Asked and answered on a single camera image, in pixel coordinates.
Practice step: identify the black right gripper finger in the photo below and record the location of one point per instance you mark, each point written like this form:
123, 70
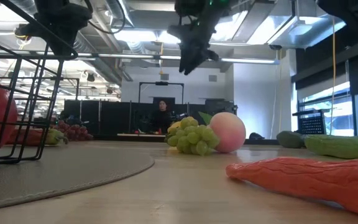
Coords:
204, 51
188, 56

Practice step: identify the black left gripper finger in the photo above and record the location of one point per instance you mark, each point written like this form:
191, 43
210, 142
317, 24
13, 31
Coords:
69, 43
56, 42

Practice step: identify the green grape bunch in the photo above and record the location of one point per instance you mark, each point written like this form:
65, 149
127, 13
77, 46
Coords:
193, 137

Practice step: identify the pink peach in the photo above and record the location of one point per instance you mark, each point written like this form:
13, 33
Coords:
228, 132

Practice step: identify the red grape bunch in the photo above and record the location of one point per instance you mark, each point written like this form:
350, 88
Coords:
73, 130

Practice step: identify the red chili pepper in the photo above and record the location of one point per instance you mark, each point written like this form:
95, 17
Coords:
23, 138

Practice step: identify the dark green avocado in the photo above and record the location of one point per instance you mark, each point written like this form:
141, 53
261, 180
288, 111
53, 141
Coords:
291, 140

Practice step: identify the light green cucumber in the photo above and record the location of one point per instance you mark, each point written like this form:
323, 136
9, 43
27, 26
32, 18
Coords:
337, 146

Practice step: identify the orange carrot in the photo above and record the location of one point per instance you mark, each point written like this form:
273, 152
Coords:
306, 180

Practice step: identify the black ceiling spotlight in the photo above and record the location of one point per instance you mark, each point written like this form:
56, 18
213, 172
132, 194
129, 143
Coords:
90, 77
110, 91

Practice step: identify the long ceiling light tube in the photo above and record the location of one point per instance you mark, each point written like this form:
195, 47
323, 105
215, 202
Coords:
247, 60

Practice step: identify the black equipment cabinet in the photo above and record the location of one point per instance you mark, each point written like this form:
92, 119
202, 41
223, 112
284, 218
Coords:
222, 107

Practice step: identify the person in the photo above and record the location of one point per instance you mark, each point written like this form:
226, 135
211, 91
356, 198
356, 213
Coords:
161, 118

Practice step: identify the background wooden table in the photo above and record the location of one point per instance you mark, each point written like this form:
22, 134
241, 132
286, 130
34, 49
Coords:
135, 135

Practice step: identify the round grey placemat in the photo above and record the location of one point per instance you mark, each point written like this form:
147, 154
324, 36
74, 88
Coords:
73, 174

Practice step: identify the black perforated cart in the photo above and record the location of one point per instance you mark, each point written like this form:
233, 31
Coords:
312, 124

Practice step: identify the grey wall vent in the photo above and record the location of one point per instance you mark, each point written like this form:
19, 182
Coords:
164, 76
212, 78

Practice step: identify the black background rig frame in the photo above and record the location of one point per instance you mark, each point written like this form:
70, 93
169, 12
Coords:
161, 83
78, 88

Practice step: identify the black partition wall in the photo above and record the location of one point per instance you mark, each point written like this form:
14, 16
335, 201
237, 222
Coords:
113, 116

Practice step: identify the silver air duct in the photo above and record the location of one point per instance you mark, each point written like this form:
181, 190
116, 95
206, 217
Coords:
291, 25

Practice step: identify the black metal table frame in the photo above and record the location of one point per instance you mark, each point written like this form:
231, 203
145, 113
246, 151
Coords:
259, 142

